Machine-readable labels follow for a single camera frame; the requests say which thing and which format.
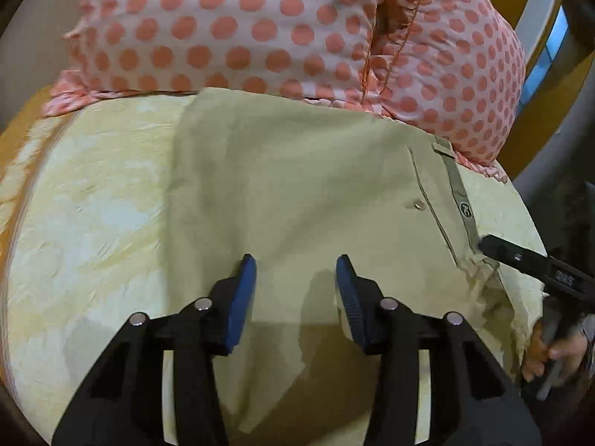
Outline khaki pants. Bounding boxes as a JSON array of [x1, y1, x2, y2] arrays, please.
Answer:
[[163, 90, 516, 445]]

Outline person's right hand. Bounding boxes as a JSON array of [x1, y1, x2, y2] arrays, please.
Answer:
[[520, 319, 592, 387]]

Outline yellow bed sheet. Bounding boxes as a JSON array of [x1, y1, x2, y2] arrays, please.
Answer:
[[1, 95, 543, 440]]

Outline wooden framed window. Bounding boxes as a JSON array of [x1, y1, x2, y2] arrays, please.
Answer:
[[492, 0, 594, 181]]

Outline large pink polka-dot pillow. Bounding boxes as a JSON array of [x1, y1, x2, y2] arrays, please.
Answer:
[[44, 0, 382, 117]]

